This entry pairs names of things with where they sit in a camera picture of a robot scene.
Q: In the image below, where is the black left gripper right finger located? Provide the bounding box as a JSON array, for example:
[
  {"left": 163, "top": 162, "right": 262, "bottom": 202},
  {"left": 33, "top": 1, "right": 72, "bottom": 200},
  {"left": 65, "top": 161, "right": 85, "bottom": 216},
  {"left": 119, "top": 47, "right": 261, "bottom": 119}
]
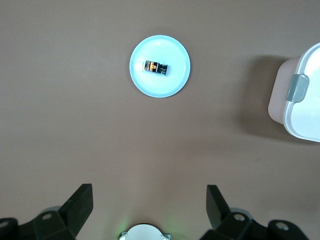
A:
[{"left": 199, "top": 184, "right": 308, "bottom": 240}]

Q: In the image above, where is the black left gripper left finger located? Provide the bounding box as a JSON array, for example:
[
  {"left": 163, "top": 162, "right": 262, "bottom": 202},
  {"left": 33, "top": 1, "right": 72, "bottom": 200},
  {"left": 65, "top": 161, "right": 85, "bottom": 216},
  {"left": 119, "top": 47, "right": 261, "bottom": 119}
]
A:
[{"left": 0, "top": 183, "right": 94, "bottom": 240}]

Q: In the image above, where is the orange black push-button switch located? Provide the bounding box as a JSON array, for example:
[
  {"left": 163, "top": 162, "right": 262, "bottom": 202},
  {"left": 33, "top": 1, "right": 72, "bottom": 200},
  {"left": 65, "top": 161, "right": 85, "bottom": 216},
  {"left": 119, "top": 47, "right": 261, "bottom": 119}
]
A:
[{"left": 142, "top": 59, "right": 171, "bottom": 77}]

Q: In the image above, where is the white lidded storage box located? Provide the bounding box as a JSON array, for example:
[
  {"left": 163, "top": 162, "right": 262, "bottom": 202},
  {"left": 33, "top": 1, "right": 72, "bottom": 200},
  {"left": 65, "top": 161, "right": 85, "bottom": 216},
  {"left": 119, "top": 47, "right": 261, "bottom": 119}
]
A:
[{"left": 267, "top": 42, "right": 320, "bottom": 144}]

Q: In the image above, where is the brown table cover sheet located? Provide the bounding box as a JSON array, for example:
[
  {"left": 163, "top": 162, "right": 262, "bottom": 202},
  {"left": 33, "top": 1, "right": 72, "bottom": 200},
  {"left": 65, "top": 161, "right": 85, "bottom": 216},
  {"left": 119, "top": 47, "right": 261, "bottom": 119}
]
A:
[{"left": 0, "top": 0, "right": 320, "bottom": 240}]

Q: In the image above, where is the light blue round plate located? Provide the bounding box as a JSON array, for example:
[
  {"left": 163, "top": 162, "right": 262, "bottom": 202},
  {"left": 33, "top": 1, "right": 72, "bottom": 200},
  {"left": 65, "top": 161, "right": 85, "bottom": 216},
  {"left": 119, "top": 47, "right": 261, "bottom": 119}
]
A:
[{"left": 129, "top": 34, "right": 192, "bottom": 99}]

